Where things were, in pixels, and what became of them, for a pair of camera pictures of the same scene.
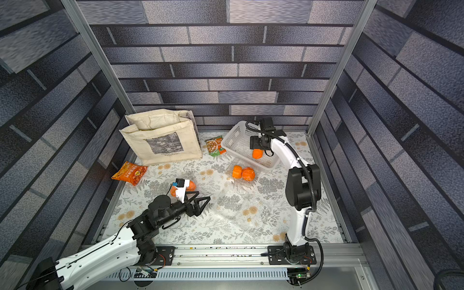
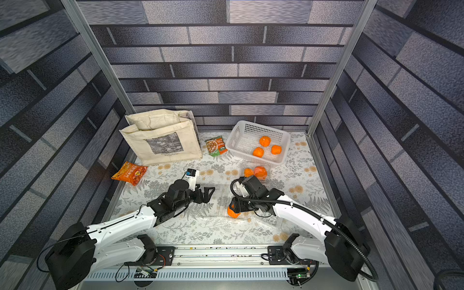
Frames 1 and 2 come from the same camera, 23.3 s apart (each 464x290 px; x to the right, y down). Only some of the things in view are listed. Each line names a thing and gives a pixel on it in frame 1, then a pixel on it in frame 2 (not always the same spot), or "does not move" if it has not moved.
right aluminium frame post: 365,12 does not move
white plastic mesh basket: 237,142 does not move
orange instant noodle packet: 131,172 does not move
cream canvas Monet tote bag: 164,135 does not move
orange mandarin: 248,174 -> 260,173
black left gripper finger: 188,200 -> 206,192
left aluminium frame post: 77,13 does not move
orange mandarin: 257,153 does not move
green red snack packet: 214,146 does not move
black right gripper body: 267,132 -> 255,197
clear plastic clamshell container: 243,172 -> 243,165
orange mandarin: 237,171 -> 248,172
